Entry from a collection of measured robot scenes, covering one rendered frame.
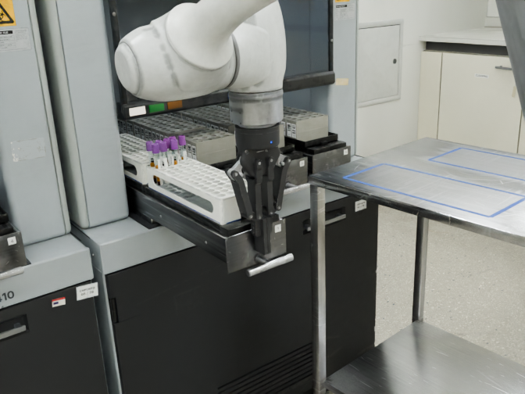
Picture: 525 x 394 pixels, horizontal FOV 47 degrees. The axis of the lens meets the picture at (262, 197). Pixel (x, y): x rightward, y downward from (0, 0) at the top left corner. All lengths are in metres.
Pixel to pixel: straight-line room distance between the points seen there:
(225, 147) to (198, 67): 0.64
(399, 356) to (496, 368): 0.24
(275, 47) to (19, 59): 0.52
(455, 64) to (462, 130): 0.37
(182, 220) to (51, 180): 0.29
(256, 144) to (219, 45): 0.22
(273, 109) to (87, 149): 0.48
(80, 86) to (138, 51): 0.47
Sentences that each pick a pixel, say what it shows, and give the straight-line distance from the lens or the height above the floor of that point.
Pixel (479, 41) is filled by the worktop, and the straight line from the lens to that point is 3.44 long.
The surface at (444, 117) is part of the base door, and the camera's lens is 3.64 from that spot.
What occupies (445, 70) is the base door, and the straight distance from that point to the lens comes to 3.60.
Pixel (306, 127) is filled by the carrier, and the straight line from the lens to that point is 1.60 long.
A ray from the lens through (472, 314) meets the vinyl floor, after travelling 2.46.
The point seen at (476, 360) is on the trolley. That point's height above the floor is 0.28.
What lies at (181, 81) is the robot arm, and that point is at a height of 1.10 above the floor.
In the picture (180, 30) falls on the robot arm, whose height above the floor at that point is 1.17.
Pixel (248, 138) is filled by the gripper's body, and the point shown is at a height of 0.99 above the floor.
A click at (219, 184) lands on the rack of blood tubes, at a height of 0.86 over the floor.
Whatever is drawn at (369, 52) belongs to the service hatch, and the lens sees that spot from 3.37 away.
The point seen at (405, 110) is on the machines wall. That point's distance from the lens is 3.67.
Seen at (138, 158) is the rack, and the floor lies 0.86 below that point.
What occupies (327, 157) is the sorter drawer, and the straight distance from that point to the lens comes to 1.56.
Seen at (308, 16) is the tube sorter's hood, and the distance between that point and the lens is 1.57.
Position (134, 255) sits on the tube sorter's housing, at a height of 0.69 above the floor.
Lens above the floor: 1.22
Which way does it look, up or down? 20 degrees down
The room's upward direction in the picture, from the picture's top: 2 degrees counter-clockwise
